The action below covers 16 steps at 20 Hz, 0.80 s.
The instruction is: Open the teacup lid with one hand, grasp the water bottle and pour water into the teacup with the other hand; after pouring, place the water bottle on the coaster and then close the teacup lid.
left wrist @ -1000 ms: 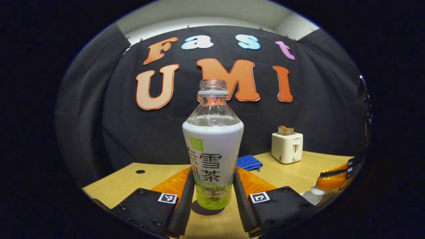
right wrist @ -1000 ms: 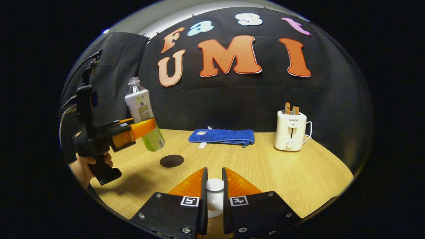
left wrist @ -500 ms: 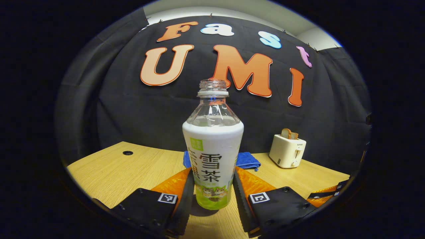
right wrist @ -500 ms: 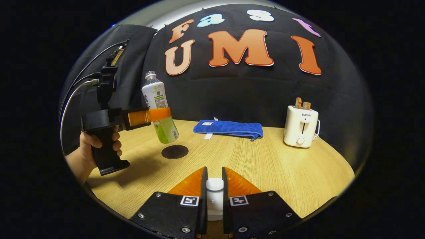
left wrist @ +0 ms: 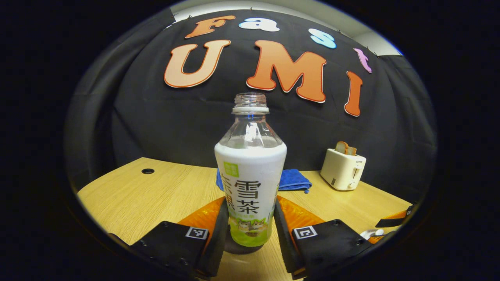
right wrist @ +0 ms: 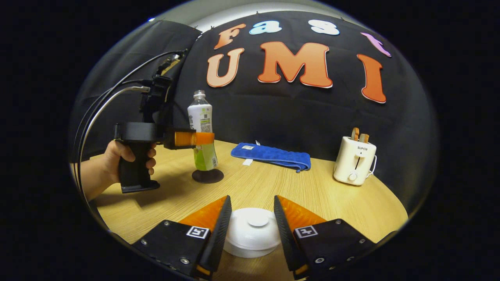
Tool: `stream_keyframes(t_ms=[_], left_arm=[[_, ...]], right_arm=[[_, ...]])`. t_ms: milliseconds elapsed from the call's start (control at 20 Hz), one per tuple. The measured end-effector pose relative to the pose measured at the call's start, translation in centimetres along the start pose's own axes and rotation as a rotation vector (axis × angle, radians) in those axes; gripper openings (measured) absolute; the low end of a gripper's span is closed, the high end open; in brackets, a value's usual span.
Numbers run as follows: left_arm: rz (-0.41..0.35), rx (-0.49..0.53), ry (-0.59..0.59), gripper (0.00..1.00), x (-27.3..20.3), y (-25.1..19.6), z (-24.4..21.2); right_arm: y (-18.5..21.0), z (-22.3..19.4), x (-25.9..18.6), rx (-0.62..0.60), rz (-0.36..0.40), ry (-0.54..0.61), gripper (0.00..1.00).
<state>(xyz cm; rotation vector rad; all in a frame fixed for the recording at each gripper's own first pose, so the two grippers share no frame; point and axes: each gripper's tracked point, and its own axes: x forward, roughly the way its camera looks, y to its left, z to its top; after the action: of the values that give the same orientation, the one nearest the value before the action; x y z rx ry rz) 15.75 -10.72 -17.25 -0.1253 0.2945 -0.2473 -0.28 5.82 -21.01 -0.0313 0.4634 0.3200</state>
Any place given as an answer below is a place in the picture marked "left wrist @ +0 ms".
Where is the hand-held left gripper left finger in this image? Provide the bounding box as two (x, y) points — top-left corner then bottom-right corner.
(130, 196), (230, 278)

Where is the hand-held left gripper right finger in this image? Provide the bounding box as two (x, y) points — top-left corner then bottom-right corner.
(273, 196), (375, 280)

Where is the dark brown round coaster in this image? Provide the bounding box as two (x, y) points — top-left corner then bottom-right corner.
(225, 234), (264, 255)

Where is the white green label water bottle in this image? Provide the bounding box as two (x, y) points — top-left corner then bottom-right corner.
(214, 92), (288, 247)

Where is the blue cloth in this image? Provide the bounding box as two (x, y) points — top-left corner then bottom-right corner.
(216, 168), (313, 194)

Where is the white toaster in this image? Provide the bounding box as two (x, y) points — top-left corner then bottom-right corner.
(320, 148), (367, 191)

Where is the black backdrop cloth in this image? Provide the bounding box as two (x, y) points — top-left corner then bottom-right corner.
(64, 8), (438, 203)

